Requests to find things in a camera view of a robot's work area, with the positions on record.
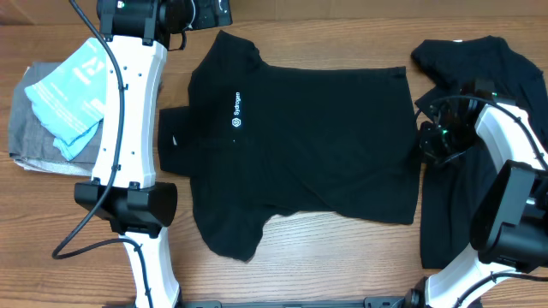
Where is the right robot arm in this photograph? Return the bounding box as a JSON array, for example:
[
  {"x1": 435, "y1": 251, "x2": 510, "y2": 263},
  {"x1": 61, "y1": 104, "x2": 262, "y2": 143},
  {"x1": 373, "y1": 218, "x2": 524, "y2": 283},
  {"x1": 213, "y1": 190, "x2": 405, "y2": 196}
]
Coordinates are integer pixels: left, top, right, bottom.
[{"x1": 377, "y1": 79, "x2": 547, "y2": 307}]

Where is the folded light blue garment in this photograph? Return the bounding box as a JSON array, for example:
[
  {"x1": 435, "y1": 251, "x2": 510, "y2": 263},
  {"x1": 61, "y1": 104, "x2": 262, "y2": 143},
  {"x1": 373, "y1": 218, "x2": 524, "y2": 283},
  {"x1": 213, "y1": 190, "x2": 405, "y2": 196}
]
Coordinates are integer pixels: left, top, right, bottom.
[{"x1": 24, "y1": 38, "x2": 110, "y2": 161}]

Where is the plain black t-shirt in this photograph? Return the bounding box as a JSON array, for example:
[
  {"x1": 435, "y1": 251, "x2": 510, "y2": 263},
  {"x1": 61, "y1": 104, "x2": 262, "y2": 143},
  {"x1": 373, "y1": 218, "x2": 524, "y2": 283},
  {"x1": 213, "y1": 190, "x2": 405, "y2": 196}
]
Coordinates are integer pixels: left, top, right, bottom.
[{"x1": 411, "y1": 36, "x2": 547, "y2": 270}]

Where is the black polo shirt with logo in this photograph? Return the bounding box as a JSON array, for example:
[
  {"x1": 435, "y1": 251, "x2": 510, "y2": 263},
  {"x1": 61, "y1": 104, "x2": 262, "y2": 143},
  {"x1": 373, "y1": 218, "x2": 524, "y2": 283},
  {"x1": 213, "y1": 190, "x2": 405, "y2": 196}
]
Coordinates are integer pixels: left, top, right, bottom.
[{"x1": 158, "y1": 32, "x2": 420, "y2": 262}]

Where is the folded grey garment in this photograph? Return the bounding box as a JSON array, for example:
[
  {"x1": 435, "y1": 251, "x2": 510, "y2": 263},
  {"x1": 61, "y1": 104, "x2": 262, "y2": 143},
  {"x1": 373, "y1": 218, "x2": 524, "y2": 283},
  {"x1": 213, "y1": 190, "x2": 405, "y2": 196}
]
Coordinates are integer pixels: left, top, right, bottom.
[{"x1": 8, "y1": 58, "x2": 126, "y2": 176}]

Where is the brown cardboard barrier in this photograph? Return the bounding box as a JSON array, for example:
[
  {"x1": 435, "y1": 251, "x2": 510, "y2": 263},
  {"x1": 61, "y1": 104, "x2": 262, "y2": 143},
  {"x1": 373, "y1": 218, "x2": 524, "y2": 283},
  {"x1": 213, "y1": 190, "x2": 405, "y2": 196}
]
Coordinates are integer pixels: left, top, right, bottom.
[{"x1": 1, "y1": 0, "x2": 547, "y2": 26}]

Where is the white folded cloth underneath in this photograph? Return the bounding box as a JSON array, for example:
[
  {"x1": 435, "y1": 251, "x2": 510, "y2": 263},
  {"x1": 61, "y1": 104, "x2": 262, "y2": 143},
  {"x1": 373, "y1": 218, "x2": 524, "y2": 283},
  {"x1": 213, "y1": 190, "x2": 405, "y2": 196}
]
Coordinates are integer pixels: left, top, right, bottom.
[{"x1": 8, "y1": 62, "x2": 102, "y2": 177}]

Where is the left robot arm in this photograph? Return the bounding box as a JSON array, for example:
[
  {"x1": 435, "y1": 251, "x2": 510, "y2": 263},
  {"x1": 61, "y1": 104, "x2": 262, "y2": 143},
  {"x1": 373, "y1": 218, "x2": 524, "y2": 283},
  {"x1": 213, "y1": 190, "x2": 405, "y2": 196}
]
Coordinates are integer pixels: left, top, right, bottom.
[{"x1": 74, "y1": 0, "x2": 232, "y2": 307}]

